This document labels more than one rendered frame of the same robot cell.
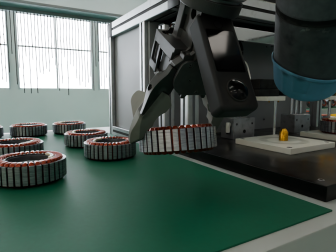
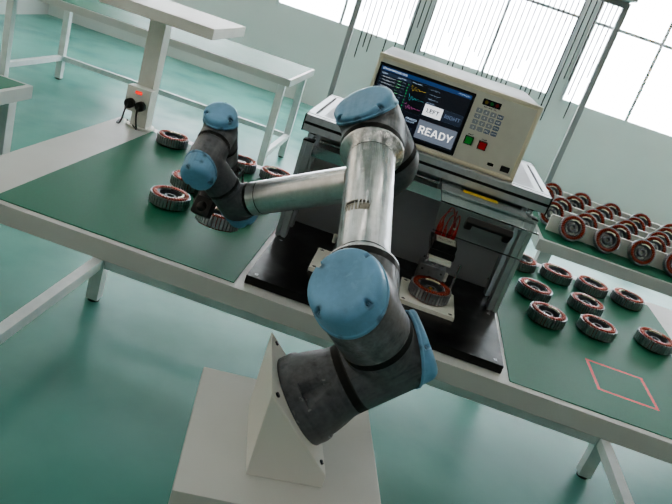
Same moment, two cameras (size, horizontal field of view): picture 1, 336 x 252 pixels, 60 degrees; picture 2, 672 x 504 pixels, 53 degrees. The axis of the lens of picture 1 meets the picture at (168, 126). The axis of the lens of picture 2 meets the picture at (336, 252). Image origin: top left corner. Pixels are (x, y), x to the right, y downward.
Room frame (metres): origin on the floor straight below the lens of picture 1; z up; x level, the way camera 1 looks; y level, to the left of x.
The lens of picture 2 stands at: (-0.75, -1.14, 1.46)
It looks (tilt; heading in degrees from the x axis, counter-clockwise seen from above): 21 degrees down; 33
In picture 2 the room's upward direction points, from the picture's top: 19 degrees clockwise
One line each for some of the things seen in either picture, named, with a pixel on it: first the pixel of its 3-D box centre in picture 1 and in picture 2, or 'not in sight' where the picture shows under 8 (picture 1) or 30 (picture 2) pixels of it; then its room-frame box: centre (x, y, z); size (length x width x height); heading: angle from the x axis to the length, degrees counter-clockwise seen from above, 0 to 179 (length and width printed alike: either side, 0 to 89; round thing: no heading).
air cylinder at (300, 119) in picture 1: (295, 122); (430, 271); (0.90, -0.40, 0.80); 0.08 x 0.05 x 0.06; 121
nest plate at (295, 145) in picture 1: (283, 142); (340, 267); (0.65, -0.26, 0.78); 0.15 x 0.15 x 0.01; 31
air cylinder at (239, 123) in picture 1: (237, 127); not in sight; (0.78, -0.19, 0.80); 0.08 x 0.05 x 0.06; 121
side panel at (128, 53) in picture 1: (128, 86); not in sight; (0.89, 0.12, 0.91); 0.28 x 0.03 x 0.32; 31
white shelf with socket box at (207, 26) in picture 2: not in sight; (163, 78); (0.75, 0.71, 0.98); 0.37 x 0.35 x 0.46; 121
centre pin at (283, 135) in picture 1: (283, 134); not in sight; (0.65, -0.26, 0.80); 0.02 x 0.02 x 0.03
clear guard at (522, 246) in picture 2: not in sight; (482, 215); (0.81, -0.51, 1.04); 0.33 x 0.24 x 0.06; 31
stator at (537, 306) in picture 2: not in sight; (546, 315); (1.14, -0.68, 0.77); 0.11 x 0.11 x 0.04
